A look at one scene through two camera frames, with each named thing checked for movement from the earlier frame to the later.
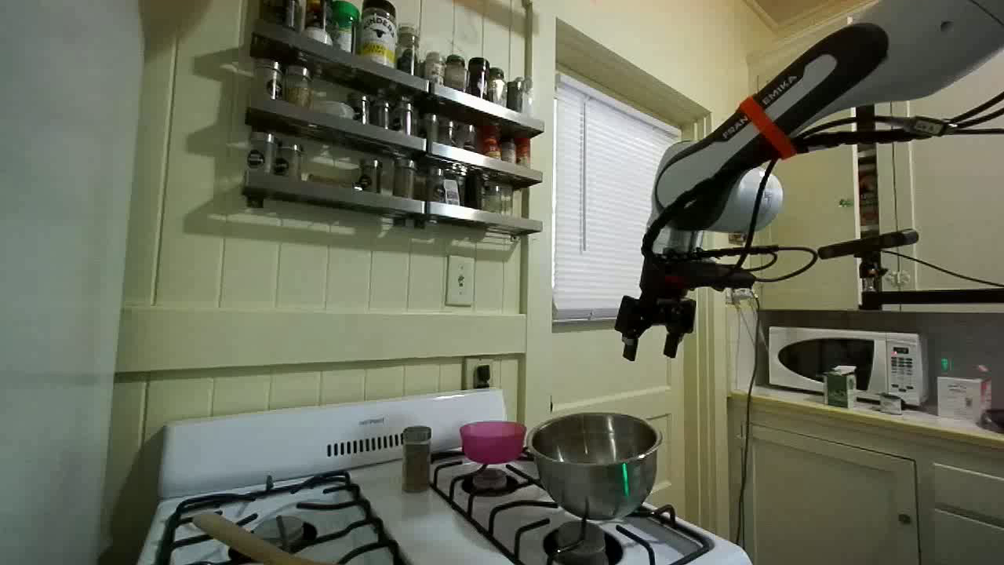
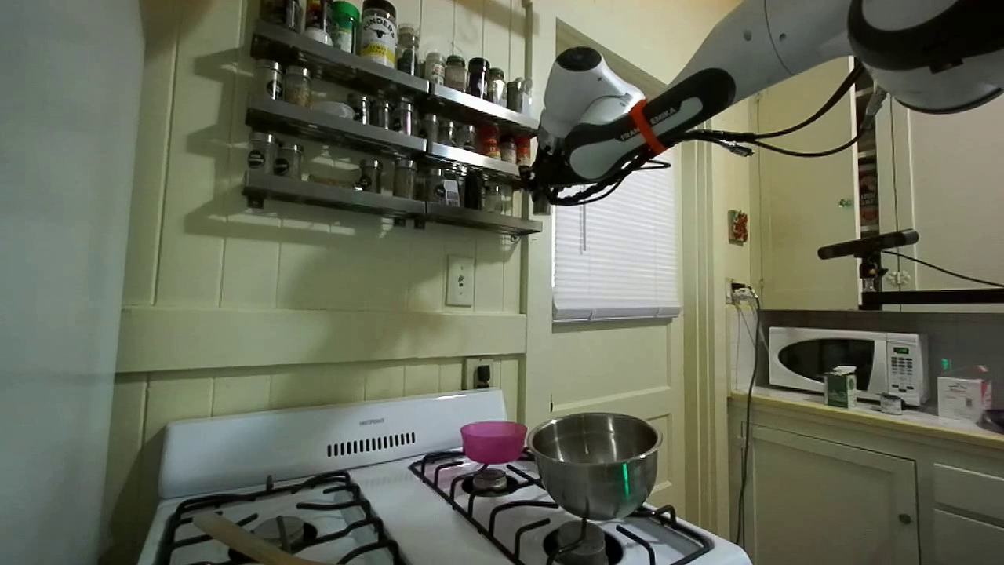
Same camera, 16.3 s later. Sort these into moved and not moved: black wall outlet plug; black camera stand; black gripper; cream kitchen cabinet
Moved: black gripper
Not moved: black camera stand; cream kitchen cabinet; black wall outlet plug
